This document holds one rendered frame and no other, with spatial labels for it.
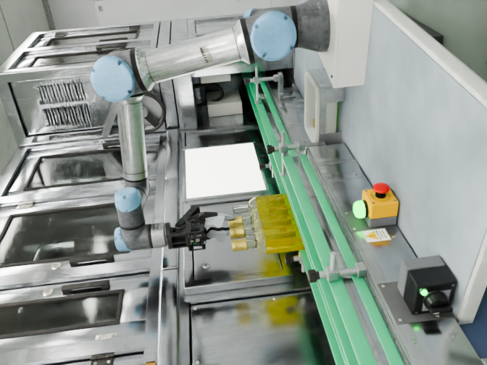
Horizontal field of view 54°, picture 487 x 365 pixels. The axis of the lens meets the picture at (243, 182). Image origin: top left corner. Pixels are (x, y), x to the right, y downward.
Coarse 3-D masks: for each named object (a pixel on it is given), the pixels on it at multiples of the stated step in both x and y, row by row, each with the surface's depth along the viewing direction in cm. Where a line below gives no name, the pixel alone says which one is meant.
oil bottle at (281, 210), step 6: (288, 204) 153; (258, 210) 151; (264, 210) 151; (270, 210) 151; (276, 210) 150; (282, 210) 150; (288, 210) 150; (252, 216) 149; (258, 216) 148; (264, 216) 148; (270, 216) 148; (276, 216) 148; (252, 222) 149
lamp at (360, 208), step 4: (364, 200) 120; (356, 204) 120; (360, 204) 119; (364, 204) 119; (356, 208) 119; (360, 208) 119; (364, 208) 119; (356, 212) 120; (360, 212) 119; (364, 212) 119; (368, 212) 119; (356, 216) 120; (360, 216) 119; (364, 216) 119
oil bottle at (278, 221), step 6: (282, 216) 147; (288, 216) 147; (258, 222) 145; (264, 222) 145; (270, 222) 145; (276, 222) 145; (282, 222) 145; (288, 222) 144; (294, 222) 144; (252, 228) 145; (258, 228) 144; (264, 228) 143; (270, 228) 143
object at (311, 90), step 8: (304, 80) 167; (312, 80) 157; (304, 88) 169; (312, 88) 169; (304, 96) 171; (312, 96) 170; (304, 104) 172; (312, 104) 172; (304, 112) 174; (312, 112) 174; (304, 120) 175; (312, 128) 174; (312, 136) 169
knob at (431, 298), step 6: (432, 294) 92; (438, 294) 92; (444, 294) 92; (426, 300) 93; (432, 300) 92; (438, 300) 91; (444, 300) 91; (426, 306) 93; (432, 306) 92; (438, 306) 92; (444, 306) 91; (450, 306) 91; (432, 312) 91; (438, 312) 91; (444, 312) 91; (450, 312) 91
